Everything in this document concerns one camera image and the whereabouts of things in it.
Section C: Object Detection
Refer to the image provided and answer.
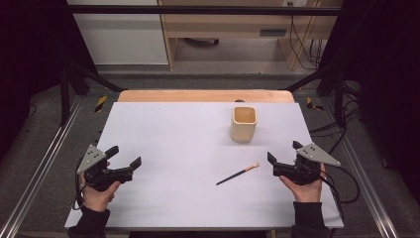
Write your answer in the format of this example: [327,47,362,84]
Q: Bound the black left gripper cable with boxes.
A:
[72,158,87,211]

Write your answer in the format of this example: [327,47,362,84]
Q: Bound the white paper sheet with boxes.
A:
[64,101,345,230]

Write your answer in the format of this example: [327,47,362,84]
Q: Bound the black horizontal frame bar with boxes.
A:
[65,4,345,17]

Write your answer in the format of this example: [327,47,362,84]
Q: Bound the yellow black striped tape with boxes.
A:
[94,95,109,114]
[305,96,325,112]

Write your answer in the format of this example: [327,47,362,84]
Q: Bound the black curtain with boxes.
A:
[319,0,420,206]
[0,0,98,163]

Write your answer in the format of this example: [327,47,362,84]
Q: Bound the black object under desk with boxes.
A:
[182,37,221,48]

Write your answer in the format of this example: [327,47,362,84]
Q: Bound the person's left hand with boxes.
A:
[79,161,122,213]

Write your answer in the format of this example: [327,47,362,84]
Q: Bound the black floor cables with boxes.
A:
[308,80,363,156]

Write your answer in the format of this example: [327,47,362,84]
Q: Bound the black metal stand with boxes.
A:
[282,62,349,129]
[58,62,129,127]

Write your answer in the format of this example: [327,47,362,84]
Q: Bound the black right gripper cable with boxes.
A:
[319,166,362,219]

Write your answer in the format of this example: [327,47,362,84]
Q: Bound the wooden table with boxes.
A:
[117,89,295,104]

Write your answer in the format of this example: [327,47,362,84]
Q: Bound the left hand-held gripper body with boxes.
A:
[76,144,135,192]

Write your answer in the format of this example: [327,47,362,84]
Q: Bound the person's right hand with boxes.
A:
[278,163,327,203]

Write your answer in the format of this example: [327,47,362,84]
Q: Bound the light wooden desk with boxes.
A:
[157,0,345,71]

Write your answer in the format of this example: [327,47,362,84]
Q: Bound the bundle of hanging desk cables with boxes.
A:
[287,1,324,71]

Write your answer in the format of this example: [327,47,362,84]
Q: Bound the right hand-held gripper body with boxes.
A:
[272,142,342,186]

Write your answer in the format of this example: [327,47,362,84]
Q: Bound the white cabinet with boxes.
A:
[66,0,169,66]

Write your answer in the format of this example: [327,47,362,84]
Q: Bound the black chopstick with beige tip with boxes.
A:
[215,162,261,186]

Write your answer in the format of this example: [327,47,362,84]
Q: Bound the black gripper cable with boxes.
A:
[72,158,87,211]
[319,166,362,219]

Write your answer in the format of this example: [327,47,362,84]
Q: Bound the aluminium floor rail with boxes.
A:
[0,94,84,238]
[320,98,401,238]

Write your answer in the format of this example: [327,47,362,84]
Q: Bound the grey label on desk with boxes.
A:
[259,28,288,38]

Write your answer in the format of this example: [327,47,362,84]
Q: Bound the beige square holder cup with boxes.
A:
[230,105,259,144]

